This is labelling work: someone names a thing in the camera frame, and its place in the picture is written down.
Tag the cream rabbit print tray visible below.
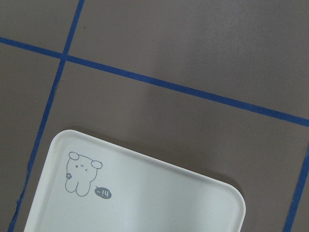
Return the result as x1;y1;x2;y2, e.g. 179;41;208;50
25;130;246;232

